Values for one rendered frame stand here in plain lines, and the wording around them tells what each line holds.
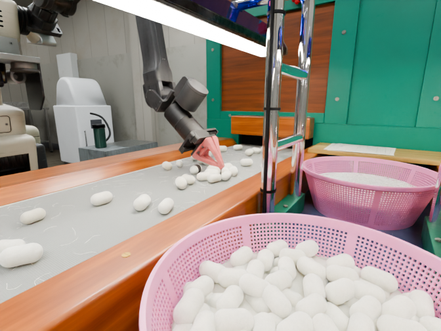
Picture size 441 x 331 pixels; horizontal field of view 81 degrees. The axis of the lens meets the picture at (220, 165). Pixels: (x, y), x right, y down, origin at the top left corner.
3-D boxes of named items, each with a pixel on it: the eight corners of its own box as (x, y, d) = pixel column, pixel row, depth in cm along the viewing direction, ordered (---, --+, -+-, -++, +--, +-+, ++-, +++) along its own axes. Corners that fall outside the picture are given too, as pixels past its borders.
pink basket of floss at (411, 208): (342, 245, 44) (348, 192, 42) (281, 192, 69) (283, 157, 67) (474, 233, 48) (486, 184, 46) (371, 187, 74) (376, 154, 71)
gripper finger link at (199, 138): (235, 157, 63) (211, 129, 65) (219, 162, 57) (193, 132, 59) (220, 175, 66) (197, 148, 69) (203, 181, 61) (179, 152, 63)
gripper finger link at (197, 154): (240, 155, 65) (216, 129, 67) (225, 160, 59) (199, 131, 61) (225, 172, 68) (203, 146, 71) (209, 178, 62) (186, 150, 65)
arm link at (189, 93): (166, 98, 74) (143, 97, 67) (187, 64, 68) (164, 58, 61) (192, 127, 71) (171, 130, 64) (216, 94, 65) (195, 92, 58)
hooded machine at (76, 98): (118, 162, 406) (110, 78, 377) (84, 170, 359) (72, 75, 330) (93, 157, 437) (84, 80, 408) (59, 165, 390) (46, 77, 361)
